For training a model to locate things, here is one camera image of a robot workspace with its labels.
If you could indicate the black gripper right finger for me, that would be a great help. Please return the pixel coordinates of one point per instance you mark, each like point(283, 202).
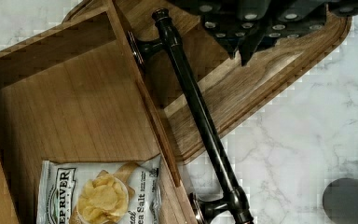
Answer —
point(281, 20)

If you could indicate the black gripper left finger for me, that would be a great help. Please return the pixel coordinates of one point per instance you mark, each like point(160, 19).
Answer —
point(237, 27)

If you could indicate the wooden drawer with black handle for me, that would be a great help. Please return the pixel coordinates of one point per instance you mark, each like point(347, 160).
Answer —
point(74, 93)

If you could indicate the wooden cabinet base board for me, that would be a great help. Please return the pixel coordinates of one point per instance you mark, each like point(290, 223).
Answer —
point(232, 91)

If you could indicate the grey round object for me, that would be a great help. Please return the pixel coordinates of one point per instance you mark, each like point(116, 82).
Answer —
point(340, 201)

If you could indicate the white potato chips bag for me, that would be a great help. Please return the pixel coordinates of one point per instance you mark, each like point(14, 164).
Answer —
point(99, 193)

